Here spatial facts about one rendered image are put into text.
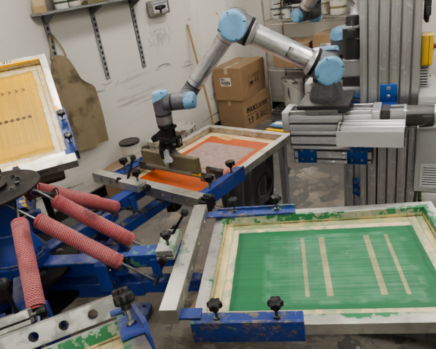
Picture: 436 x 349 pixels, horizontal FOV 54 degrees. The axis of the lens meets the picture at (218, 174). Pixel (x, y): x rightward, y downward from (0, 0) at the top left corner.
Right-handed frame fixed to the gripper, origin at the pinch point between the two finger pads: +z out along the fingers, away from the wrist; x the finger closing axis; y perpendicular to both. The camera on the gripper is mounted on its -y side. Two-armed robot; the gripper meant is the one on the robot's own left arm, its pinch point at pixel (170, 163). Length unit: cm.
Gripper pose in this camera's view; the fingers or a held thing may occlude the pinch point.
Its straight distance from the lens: 206.4
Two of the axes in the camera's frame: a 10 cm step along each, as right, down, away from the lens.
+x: 6.0, -4.2, 6.9
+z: 1.4, 9.0, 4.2
